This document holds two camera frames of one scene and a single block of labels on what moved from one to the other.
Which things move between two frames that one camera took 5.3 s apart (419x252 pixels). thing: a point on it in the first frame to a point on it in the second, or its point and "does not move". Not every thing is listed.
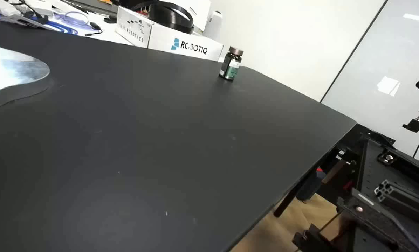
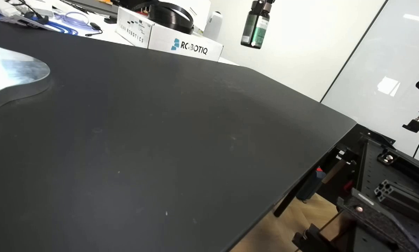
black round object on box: [170, 15] does not move
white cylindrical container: [215, 23] does not move
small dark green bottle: [230, 64] to [255, 28]
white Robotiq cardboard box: [159, 36] does not move
